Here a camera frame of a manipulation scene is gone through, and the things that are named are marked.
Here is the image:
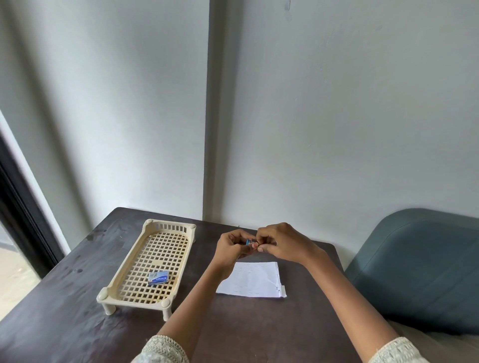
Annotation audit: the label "dark wooden table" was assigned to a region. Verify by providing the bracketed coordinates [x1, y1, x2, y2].
[0, 207, 361, 363]

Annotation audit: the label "white paper sheets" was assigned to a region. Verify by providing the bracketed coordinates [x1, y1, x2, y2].
[216, 261, 287, 299]

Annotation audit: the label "person's left hand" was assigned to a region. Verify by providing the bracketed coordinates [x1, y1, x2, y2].
[212, 229, 255, 271]

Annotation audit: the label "person's right hand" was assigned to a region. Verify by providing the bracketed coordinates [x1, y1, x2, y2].
[251, 222, 321, 265]

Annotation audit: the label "person's right forearm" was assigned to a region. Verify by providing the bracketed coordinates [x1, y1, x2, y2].
[302, 250, 398, 353]

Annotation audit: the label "dark window frame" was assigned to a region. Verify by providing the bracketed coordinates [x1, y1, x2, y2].
[0, 133, 65, 279]

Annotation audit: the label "person's left forearm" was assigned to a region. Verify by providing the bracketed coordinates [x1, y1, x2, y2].
[156, 260, 233, 355]

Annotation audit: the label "cream plastic lattice tray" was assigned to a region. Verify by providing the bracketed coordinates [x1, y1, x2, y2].
[97, 219, 197, 321]

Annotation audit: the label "teal upholstered chair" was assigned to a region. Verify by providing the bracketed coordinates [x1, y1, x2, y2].
[344, 208, 479, 335]

